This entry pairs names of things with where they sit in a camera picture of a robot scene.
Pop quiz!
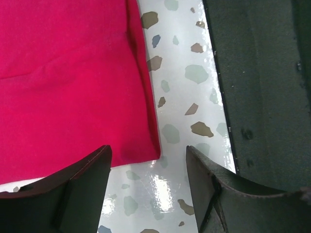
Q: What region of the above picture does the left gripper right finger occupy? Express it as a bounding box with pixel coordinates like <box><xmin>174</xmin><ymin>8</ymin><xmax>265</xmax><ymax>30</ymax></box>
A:
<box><xmin>186</xmin><ymin>146</ymin><xmax>311</xmax><ymax>233</ymax></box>

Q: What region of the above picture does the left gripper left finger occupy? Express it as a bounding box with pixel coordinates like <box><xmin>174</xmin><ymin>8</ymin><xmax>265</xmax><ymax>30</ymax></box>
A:
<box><xmin>0</xmin><ymin>146</ymin><xmax>112</xmax><ymax>233</ymax></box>

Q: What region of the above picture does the bright pink-red t-shirt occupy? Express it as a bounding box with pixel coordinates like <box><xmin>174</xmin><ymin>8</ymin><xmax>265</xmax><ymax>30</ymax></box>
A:
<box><xmin>0</xmin><ymin>0</ymin><xmax>160</xmax><ymax>183</ymax></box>

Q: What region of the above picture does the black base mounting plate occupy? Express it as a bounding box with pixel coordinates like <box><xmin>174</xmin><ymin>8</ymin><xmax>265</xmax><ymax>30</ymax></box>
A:
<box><xmin>204</xmin><ymin>0</ymin><xmax>311</xmax><ymax>191</ymax></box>

